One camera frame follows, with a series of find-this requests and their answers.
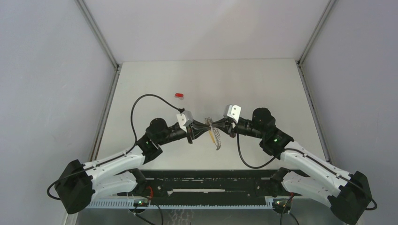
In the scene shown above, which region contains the red key tag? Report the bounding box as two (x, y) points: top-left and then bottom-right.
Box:
(175, 93), (184, 99)

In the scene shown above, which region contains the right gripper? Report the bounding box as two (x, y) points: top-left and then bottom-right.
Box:
(212, 117), (264, 140)

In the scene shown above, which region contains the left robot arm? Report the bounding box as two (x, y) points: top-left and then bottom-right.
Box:
(54, 118), (210, 214)

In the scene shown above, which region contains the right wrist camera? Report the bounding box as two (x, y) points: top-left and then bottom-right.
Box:
(223, 105), (242, 123)

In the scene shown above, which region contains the keyring bunch with coloured tags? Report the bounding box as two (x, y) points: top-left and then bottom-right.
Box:
(205, 117), (222, 150)

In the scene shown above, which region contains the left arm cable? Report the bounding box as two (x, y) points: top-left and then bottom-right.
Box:
(46, 94), (185, 201)

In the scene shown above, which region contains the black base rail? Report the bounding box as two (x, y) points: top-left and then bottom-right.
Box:
(116, 168), (303, 207)

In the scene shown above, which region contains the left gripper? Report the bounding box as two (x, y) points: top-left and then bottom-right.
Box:
(157, 119), (210, 146)

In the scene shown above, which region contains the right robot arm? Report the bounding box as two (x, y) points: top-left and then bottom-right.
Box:
(211, 105), (378, 225)

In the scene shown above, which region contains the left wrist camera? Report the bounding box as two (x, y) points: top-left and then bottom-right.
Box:
(176, 110), (194, 133)

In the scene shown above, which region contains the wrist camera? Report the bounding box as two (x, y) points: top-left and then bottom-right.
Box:
(223, 105), (242, 123)
(176, 110), (194, 133)

